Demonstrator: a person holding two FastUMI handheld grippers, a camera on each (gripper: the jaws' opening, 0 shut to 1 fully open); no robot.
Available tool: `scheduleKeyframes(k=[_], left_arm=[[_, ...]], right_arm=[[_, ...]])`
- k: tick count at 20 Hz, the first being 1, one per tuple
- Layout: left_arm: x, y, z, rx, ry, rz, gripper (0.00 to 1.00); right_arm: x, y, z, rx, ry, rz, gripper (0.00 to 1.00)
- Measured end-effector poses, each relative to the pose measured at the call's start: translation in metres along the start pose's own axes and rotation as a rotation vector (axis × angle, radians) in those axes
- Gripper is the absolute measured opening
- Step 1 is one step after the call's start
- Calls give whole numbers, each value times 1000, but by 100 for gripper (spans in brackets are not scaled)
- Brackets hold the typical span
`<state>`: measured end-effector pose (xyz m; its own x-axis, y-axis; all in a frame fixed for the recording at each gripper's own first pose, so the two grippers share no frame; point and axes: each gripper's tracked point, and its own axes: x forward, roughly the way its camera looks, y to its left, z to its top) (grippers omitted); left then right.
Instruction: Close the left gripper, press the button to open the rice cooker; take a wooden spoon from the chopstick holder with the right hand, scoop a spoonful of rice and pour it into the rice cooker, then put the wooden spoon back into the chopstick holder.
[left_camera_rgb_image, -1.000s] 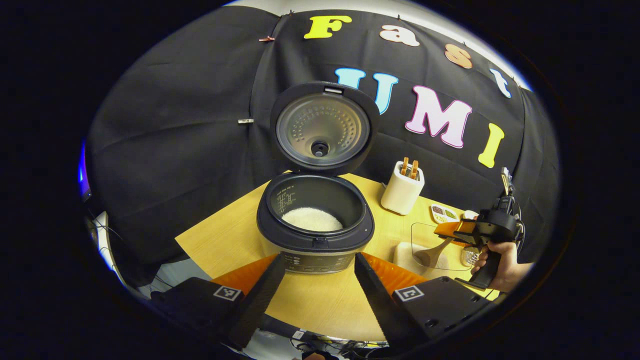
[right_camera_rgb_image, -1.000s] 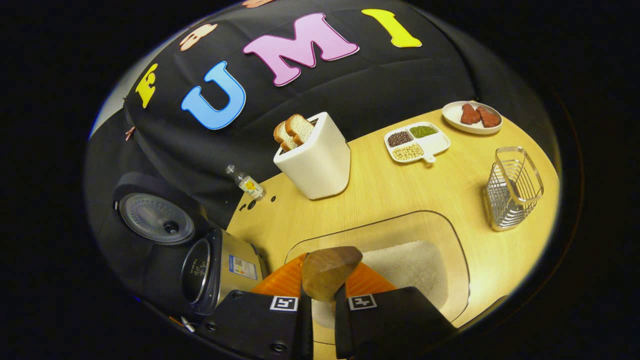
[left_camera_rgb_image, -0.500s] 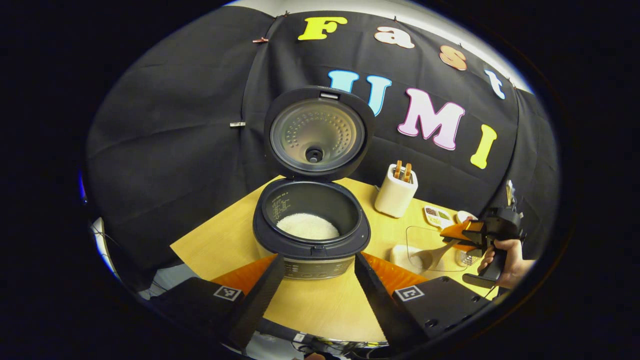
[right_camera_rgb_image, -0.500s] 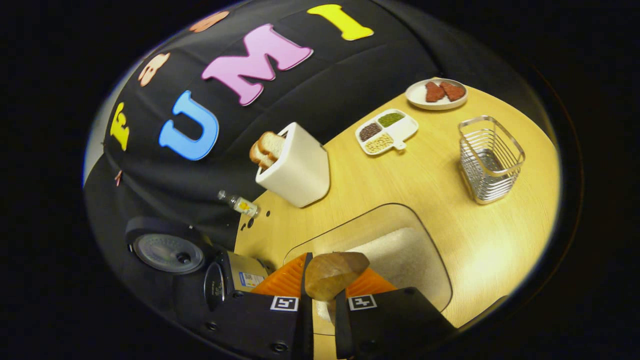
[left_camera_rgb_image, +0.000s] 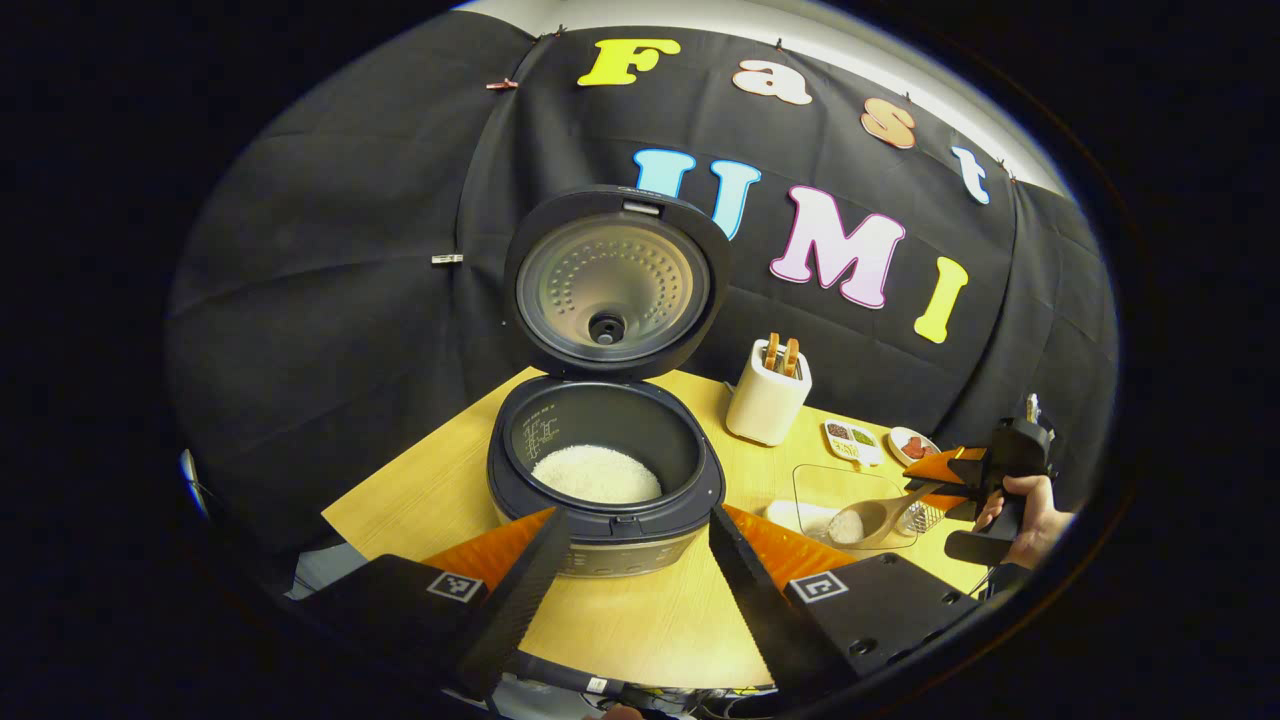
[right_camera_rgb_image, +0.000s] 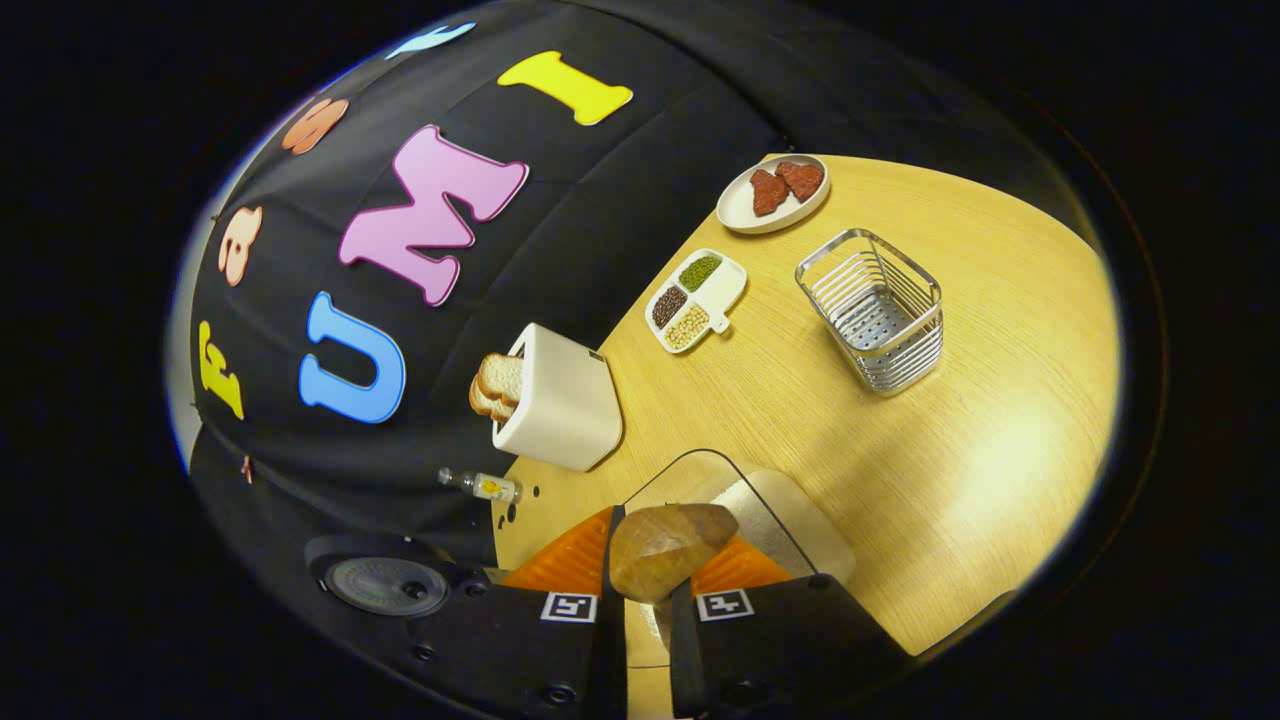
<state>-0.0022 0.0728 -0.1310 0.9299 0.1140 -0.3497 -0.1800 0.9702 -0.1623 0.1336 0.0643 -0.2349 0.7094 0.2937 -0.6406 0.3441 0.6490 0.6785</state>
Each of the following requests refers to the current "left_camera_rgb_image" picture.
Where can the clear box of rice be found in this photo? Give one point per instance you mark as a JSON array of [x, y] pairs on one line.
[[815, 488]]

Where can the dark grey rice cooker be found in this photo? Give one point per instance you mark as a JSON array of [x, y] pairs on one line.
[[610, 290]]

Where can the pink cloth clip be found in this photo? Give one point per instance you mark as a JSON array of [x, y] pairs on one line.
[[503, 84]]

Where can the white divided bean dish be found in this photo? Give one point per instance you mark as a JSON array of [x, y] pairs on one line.
[[868, 450]]

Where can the bread slice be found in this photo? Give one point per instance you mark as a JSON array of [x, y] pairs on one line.
[[771, 352], [791, 358]]

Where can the wooden spoon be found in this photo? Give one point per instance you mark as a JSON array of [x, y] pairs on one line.
[[878, 518]]

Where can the white round plate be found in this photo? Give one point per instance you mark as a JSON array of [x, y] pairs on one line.
[[897, 435]]

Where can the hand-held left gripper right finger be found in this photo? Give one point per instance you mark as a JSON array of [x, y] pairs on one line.
[[760, 610]]

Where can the scoop of white rice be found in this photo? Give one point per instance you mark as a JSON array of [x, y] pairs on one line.
[[846, 527]]

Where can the white rice heap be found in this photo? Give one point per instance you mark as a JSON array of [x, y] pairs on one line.
[[595, 475]]

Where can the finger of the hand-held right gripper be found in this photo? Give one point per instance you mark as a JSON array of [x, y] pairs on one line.
[[950, 497], [935, 465]]

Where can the white toaster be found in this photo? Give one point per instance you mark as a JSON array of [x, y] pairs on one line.
[[765, 405]]

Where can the black backdrop cloth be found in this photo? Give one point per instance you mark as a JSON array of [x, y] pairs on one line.
[[330, 300]]

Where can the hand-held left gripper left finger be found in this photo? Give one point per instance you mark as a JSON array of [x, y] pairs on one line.
[[520, 600]]

